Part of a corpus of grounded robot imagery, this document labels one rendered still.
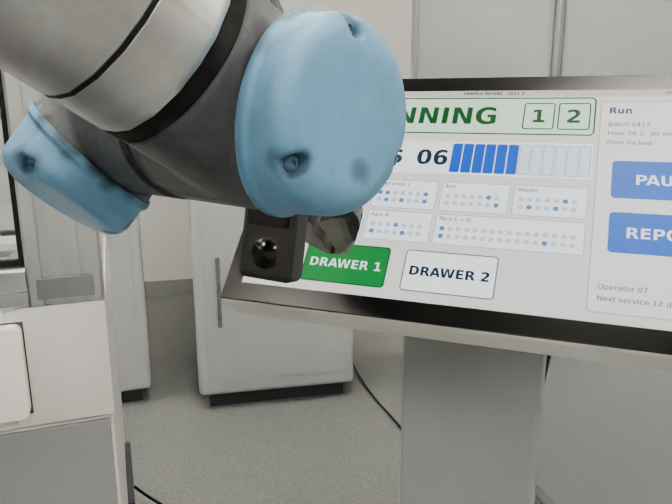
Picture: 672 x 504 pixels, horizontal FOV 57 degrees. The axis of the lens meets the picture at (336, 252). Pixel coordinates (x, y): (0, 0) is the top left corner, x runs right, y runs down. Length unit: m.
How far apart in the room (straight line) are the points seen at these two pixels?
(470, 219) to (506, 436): 0.26
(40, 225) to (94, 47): 0.57
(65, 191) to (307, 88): 0.16
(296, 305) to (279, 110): 0.46
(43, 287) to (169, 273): 3.25
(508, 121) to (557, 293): 0.21
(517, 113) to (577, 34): 1.06
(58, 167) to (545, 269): 0.45
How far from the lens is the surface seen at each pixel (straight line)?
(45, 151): 0.33
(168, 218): 3.93
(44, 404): 0.82
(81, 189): 0.33
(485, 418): 0.76
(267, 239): 0.47
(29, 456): 0.85
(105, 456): 0.85
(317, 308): 0.64
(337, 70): 0.22
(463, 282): 0.62
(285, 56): 0.21
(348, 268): 0.65
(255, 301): 0.67
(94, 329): 0.78
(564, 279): 0.62
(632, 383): 1.65
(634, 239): 0.64
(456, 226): 0.65
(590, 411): 1.80
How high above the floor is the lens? 1.17
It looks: 13 degrees down
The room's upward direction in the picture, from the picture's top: straight up
